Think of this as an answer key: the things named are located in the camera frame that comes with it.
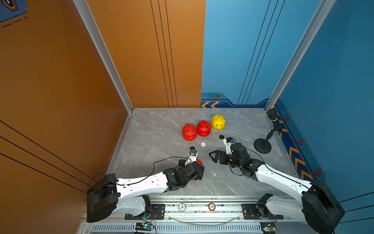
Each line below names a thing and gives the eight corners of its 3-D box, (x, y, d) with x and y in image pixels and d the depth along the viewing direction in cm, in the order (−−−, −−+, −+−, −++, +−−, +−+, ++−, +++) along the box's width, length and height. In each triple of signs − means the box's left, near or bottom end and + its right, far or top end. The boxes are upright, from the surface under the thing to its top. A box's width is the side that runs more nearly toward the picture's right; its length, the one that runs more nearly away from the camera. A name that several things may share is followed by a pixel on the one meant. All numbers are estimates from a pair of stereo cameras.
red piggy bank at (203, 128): (201, 140, 103) (202, 132, 96) (195, 130, 108) (195, 122, 101) (211, 135, 105) (212, 128, 98) (204, 126, 111) (205, 118, 103)
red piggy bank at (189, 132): (182, 143, 102) (182, 135, 94) (183, 132, 108) (182, 124, 100) (196, 143, 101) (197, 135, 94) (196, 132, 108) (196, 124, 100)
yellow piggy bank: (211, 131, 108) (213, 124, 100) (210, 122, 113) (212, 114, 106) (223, 131, 108) (226, 124, 100) (222, 122, 113) (224, 114, 106)
